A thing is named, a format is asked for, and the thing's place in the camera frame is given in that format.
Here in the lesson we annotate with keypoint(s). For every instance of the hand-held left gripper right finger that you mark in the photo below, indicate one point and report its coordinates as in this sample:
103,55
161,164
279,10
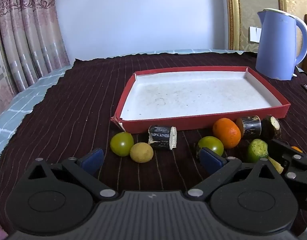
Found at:
210,158

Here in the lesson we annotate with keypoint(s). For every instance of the green cucumber piece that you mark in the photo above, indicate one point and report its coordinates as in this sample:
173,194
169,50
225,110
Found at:
257,150

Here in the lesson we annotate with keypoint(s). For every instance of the green tomato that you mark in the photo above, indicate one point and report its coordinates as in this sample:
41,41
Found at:
122,143
214,143

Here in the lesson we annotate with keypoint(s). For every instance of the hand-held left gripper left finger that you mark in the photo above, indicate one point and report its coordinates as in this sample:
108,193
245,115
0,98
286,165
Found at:
92,160

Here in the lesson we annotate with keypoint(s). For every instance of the orange mandarin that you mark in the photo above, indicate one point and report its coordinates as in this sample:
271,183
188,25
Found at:
226,133
296,149

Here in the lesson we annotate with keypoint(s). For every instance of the white wall socket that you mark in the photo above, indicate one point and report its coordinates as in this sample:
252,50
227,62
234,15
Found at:
254,33

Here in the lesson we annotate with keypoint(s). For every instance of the gold framed wall panel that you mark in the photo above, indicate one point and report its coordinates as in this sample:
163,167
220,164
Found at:
234,12

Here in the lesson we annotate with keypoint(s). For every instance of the dark eggplant chunk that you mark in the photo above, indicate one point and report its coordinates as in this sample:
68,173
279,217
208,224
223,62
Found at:
271,127
251,127

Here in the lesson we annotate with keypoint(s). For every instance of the yellow-brown longan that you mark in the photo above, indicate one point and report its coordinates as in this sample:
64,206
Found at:
141,153
277,166

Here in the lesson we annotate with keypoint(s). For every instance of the red cardboard tray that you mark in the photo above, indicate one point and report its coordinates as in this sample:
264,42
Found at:
193,95

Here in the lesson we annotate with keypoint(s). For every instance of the pink patterned curtain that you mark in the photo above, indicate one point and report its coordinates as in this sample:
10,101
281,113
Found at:
26,35

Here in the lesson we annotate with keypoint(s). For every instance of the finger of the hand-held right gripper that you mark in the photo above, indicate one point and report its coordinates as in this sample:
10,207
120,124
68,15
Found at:
292,163

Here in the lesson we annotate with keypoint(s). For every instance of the blue electric kettle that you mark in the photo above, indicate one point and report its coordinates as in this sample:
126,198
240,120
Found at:
276,45

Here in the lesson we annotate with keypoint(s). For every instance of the dark striped table cloth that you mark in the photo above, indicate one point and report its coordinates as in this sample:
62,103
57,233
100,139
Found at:
68,120

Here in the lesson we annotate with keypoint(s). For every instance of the dark sugarcane piece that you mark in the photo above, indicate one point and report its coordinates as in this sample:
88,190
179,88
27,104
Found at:
161,137

